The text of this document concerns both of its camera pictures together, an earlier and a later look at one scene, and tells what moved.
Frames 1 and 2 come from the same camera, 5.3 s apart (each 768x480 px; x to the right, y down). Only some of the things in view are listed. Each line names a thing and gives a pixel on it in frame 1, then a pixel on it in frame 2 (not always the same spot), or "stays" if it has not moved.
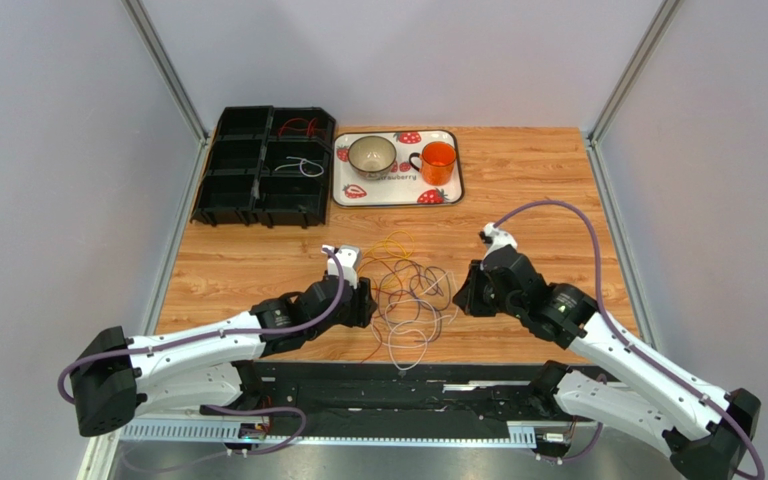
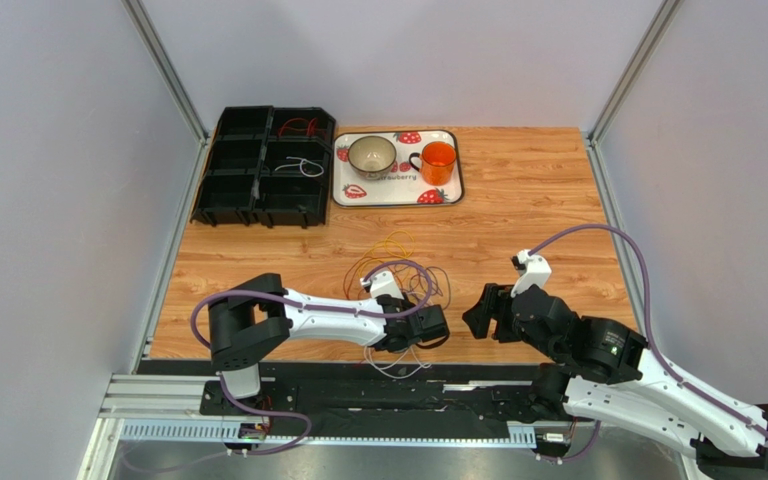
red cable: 311,127 stays
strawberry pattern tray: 404,186 stays
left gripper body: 355,311 to 404,304
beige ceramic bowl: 372,157 stays
